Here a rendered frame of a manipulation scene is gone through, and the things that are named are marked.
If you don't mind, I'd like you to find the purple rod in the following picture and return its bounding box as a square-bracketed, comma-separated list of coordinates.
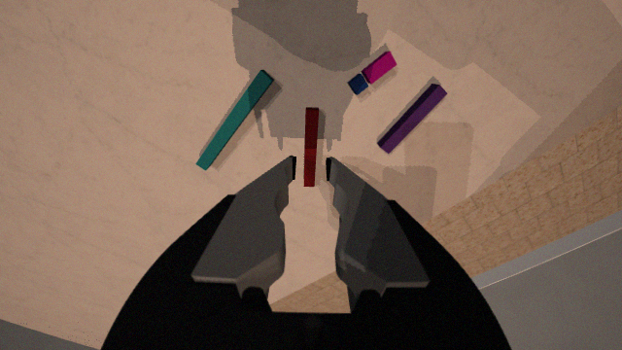
[377, 84, 448, 154]

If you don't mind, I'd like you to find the magenta rod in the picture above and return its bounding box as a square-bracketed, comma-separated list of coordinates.
[361, 52, 397, 84]

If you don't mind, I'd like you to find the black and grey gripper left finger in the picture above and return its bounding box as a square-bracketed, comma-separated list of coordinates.
[100, 156, 296, 350]

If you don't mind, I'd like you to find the turquoise rod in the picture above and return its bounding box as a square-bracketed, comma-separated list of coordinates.
[196, 70, 274, 171]

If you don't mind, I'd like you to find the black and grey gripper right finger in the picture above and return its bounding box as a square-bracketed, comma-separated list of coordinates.
[326, 157, 511, 350]

